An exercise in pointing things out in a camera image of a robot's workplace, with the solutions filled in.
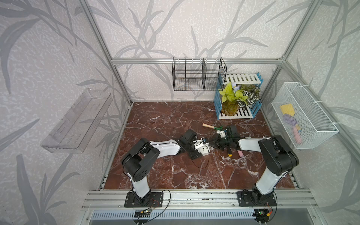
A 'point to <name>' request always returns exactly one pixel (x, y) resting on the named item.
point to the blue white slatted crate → (240, 79)
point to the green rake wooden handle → (216, 128)
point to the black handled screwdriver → (229, 152)
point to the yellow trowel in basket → (288, 108)
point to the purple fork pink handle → (240, 153)
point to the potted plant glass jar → (235, 97)
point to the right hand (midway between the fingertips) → (207, 142)
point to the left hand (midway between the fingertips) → (199, 148)
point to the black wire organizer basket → (198, 74)
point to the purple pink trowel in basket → (292, 120)
